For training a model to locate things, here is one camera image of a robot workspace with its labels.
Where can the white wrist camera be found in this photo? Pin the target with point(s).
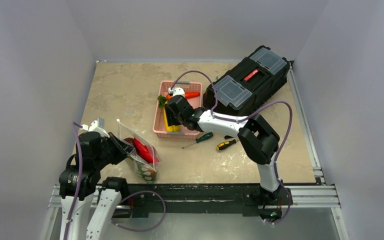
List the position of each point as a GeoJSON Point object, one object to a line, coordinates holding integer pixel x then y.
{"type": "Point", "coordinates": [175, 91]}
{"type": "Point", "coordinates": [98, 125]}

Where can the orange carrot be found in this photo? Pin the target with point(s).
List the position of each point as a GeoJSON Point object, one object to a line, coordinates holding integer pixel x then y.
{"type": "Point", "coordinates": [187, 95]}

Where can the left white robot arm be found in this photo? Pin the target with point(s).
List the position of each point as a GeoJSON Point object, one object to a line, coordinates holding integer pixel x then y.
{"type": "Point", "coordinates": [87, 205]}

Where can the red chili pepper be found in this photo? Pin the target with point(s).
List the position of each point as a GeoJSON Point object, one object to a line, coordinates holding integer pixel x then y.
{"type": "Point", "coordinates": [143, 151]}

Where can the yellow banana bunch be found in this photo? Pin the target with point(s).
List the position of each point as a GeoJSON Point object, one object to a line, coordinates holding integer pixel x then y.
{"type": "Point", "coordinates": [170, 128]}

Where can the black pliers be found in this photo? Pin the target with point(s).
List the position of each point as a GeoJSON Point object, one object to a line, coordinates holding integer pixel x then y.
{"type": "Point", "coordinates": [226, 137]}

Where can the black plastic toolbox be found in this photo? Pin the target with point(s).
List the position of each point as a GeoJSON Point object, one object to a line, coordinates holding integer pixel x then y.
{"type": "Point", "coordinates": [247, 86]}

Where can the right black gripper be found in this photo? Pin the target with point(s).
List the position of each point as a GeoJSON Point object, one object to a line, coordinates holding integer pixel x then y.
{"type": "Point", "coordinates": [172, 108]}

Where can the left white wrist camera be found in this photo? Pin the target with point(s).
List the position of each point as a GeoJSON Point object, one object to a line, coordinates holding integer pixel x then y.
{"type": "Point", "coordinates": [98, 125]}

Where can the green leafy vegetable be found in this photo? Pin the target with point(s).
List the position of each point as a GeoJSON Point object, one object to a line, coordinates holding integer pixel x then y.
{"type": "Point", "coordinates": [161, 101]}

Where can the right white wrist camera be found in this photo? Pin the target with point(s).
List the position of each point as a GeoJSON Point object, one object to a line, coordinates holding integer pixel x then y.
{"type": "Point", "coordinates": [175, 91]}

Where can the pink plastic basket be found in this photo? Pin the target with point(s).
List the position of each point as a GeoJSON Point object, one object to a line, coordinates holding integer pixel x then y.
{"type": "Point", "coordinates": [158, 122]}

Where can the black yellow screwdriver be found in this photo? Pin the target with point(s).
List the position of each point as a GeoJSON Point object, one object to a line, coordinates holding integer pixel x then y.
{"type": "Point", "coordinates": [226, 144]}

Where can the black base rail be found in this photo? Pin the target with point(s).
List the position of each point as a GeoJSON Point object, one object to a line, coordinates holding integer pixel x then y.
{"type": "Point", "coordinates": [212, 198]}

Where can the green handled screwdriver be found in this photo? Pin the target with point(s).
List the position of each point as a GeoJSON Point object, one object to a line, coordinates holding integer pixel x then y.
{"type": "Point", "coordinates": [200, 139]}

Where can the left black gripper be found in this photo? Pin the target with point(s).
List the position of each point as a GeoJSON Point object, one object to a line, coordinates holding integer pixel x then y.
{"type": "Point", "coordinates": [122, 149]}

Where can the yellow lemon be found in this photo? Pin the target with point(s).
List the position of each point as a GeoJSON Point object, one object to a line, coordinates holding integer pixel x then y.
{"type": "Point", "coordinates": [152, 173]}

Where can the clear zip top bag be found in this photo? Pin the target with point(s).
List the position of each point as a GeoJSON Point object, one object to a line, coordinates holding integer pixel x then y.
{"type": "Point", "coordinates": [144, 160]}

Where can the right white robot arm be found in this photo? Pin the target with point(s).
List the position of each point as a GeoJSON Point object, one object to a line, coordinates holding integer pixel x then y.
{"type": "Point", "coordinates": [261, 143]}

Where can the green bell pepper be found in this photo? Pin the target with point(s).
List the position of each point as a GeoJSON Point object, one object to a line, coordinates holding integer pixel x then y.
{"type": "Point", "coordinates": [142, 171]}

